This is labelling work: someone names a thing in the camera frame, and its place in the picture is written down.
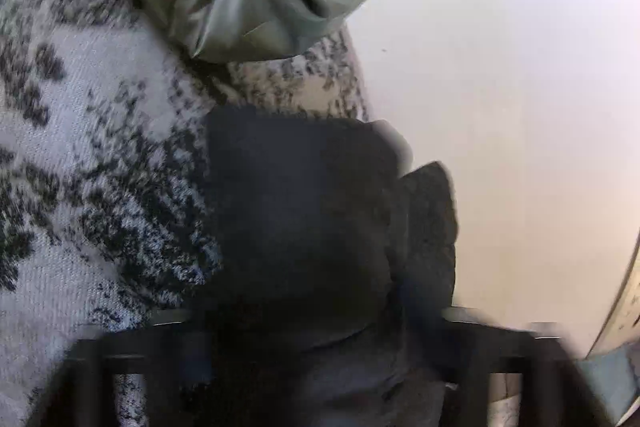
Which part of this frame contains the grey black patterned blanket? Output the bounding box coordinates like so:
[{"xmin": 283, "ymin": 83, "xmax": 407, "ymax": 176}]
[{"xmin": 1, "ymin": 0, "xmax": 367, "ymax": 426}]

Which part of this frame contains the black puffer jacket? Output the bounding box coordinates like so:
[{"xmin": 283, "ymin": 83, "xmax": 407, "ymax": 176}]
[{"xmin": 198, "ymin": 106, "xmax": 458, "ymax": 426}]

